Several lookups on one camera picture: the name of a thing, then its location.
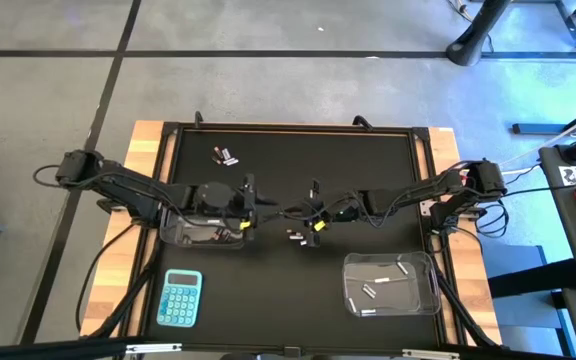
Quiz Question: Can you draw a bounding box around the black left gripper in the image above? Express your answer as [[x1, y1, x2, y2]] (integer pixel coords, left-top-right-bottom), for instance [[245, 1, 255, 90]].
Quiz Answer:
[[190, 173, 282, 242]]

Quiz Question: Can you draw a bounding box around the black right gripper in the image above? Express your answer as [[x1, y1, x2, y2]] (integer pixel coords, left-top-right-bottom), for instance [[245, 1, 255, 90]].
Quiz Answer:
[[281, 179, 372, 249]]

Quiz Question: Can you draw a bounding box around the clear plastic bin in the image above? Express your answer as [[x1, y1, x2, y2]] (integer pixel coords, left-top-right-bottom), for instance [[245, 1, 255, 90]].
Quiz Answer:
[[159, 189, 249, 250], [341, 251, 442, 319]]

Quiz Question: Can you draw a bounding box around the teal calculator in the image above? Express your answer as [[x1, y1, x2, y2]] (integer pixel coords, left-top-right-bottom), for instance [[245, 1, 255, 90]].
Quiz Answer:
[[156, 268, 204, 328]]

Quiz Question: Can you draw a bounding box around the black table mat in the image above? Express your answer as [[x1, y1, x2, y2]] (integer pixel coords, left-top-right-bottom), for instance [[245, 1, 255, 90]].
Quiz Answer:
[[145, 130, 442, 347]]

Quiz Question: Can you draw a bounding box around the black bench bar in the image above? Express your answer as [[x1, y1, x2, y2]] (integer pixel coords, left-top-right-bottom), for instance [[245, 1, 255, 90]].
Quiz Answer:
[[487, 257, 576, 300]]

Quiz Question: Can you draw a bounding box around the black stand pole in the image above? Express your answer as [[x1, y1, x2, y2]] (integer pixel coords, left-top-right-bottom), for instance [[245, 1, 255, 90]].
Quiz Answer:
[[445, 0, 513, 68]]

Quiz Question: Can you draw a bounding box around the grey cart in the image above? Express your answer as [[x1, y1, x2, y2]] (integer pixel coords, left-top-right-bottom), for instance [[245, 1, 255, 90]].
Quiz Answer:
[[537, 144, 576, 360]]

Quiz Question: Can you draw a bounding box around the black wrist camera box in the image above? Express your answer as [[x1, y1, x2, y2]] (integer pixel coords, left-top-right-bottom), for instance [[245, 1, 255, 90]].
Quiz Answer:
[[335, 207, 360, 225]]

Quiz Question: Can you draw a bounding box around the thick black cable sleeve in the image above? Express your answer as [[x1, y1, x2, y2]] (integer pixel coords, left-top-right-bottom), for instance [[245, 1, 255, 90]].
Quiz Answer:
[[87, 247, 162, 341], [425, 234, 502, 350]]

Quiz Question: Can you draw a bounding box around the silver beam bracket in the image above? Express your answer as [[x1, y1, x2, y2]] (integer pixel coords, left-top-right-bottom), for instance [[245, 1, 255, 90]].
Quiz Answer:
[[401, 348, 462, 360], [125, 342, 183, 355]]

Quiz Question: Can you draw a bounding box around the thin black cable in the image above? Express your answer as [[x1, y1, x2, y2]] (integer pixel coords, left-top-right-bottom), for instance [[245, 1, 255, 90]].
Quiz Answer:
[[75, 219, 142, 334]]

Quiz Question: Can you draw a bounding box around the coiled black cable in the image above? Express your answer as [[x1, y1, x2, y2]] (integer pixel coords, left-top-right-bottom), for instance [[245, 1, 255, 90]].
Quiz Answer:
[[467, 197, 512, 240]]

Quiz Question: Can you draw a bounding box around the black floor frame bar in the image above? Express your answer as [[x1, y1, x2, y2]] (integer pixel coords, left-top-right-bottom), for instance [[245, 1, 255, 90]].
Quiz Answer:
[[511, 97, 576, 136]]

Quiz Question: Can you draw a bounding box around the black camera beam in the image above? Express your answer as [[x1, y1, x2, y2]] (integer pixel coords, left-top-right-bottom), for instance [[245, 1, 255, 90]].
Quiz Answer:
[[0, 335, 576, 360]]

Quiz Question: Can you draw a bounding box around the white cable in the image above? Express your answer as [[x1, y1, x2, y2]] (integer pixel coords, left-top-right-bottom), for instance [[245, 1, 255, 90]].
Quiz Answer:
[[497, 113, 576, 177]]

